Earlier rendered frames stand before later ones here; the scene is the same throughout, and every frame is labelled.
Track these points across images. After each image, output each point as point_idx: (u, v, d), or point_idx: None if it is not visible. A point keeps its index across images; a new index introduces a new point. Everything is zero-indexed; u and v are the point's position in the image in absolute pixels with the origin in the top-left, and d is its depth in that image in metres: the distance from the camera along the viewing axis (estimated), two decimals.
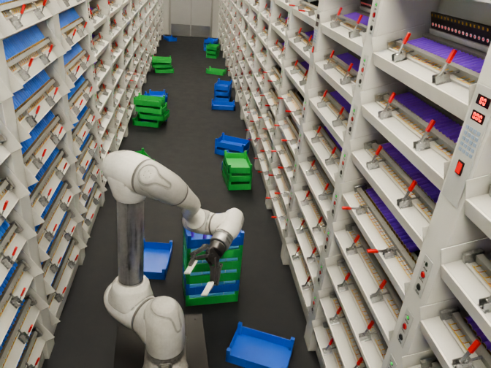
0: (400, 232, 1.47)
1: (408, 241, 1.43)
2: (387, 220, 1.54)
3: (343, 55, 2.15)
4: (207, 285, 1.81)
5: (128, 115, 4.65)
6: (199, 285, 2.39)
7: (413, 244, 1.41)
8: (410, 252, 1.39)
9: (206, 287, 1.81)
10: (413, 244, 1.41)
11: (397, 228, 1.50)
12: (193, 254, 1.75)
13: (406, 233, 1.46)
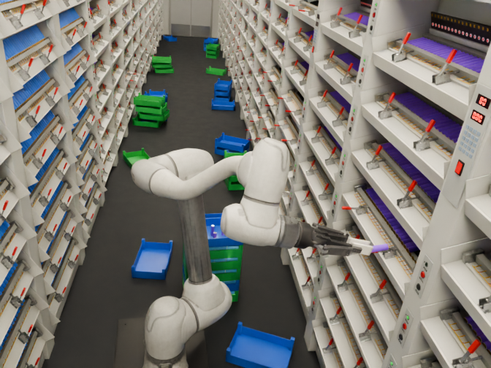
0: (400, 232, 1.47)
1: (408, 241, 1.43)
2: (387, 220, 1.54)
3: (343, 55, 2.15)
4: None
5: (128, 115, 4.65)
6: None
7: (413, 244, 1.41)
8: (410, 252, 1.39)
9: None
10: (413, 244, 1.41)
11: (397, 228, 1.50)
12: (352, 248, 1.21)
13: (406, 233, 1.46)
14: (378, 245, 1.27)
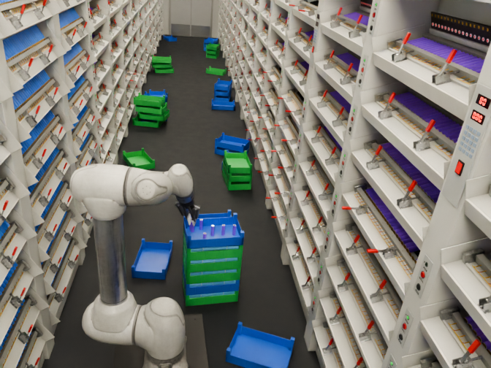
0: (400, 232, 1.47)
1: (408, 241, 1.43)
2: (387, 220, 1.54)
3: (343, 55, 2.15)
4: None
5: (128, 115, 4.65)
6: (199, 285, 2.39)
7: (413, 244, 1.41)
8: (410, 252, 1.39)
9: None
10: (413, 244, 1.41)
11: (397, 228, 1.50)
12: (183, 215, 2.23)
13: (406, 233, 1.46)
14: None
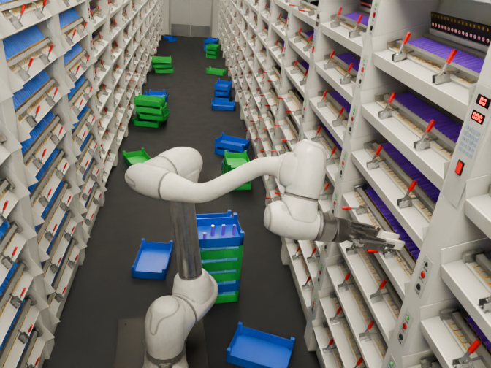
0: (400, 232, 1.47)
1: (408, 241, 1.43)
2: (387, 220, 1.54)
3: (343, 55, 2.15)
4: (384, 239, 1.36)
5: (128, 115, 4.65)
6: None
7: (413, 244, 1.41)
8: None
9: None
10: (413, 244, 1.41)
11: (397, 228, 1.50)
12: (386, 243, 1.29)
13: (406, 233, 1.46)
14: None
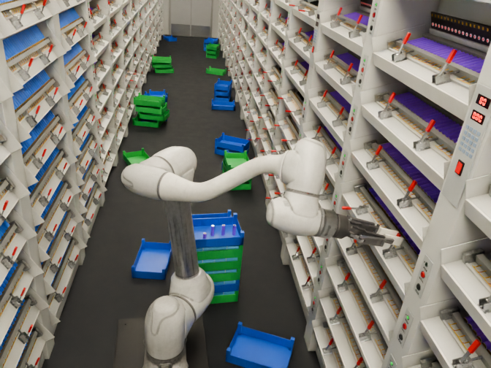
0: (404, 231, 1.47)
1: (413, 239, 1.43)
2: (391, 219, 1.54)
3: (343, 55, 2.15)
4: (389, 236, 1.36)
5: (128, 115, 4.65)
6: None
7: None
8: None
9: (391, 236, 1.36)
10: None
11: (402, 226, 1.50)
12: None
13: None
14: None
